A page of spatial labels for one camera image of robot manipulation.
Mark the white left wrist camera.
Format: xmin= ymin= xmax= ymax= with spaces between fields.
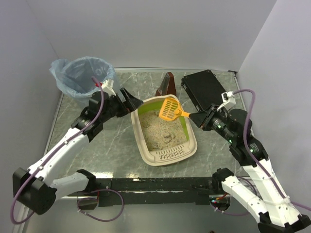
xmin=96 ymin=79 xmax=116 ymax=96

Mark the beige litter box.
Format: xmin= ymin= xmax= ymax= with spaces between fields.
xmin=131 ymin=95 xmax=197 ymax=166

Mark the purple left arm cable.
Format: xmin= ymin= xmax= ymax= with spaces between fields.
xmin=9 ymin=76 xmax=125 ymax=225

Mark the brown wooden metronome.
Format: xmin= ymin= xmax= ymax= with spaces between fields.
xmin=155 ymin=72 xmax=177 ymax=97

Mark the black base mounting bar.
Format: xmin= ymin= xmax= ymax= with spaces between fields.
xmin=93 ymin=177 xmax=224 ymax=205

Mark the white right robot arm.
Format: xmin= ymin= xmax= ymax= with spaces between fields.
xmin=189 ymin=105 xmax=311 ymax=233

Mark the black rectangular case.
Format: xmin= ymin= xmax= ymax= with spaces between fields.
xmin=181 ymin=69 xmax=235 ymax=112

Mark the aluminium rail frame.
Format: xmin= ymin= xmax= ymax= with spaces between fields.
xmin=228 ymin=70 xmax=292 ymax=233

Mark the grey bin with blue bag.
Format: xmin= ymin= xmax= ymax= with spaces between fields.
xmin=50 ymin=56 xmax=124 ymax=109

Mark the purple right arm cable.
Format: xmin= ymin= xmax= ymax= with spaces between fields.
xmin=211 ymin=89 xmax=311 ymax=216

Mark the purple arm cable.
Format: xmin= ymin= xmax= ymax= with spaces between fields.
xmin=9 ymin=76 xmax=125 ymax=225
xmin=211 ymin=89 xmax=311 ymax=216

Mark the beige cat litter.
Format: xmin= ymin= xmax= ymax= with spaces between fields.
xmin=139 ymin=110 xmax=187 ymax=151

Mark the yellow litter scoop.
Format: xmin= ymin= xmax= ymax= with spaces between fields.
xmin=159 ymin=97 xmax=190 ymax=121

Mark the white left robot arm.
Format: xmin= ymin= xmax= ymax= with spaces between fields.
xmin=13 ymin=88 xmax=143 ymax=215

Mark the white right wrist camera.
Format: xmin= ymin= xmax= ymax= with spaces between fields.
xmin=217 ymin=91 xmax=236 ymax=112

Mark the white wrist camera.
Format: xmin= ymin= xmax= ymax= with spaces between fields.
xmin=96 ymin=79 xmax=116 ymax=96
xmin=217 ymin=91 xmax=236 ymax=112

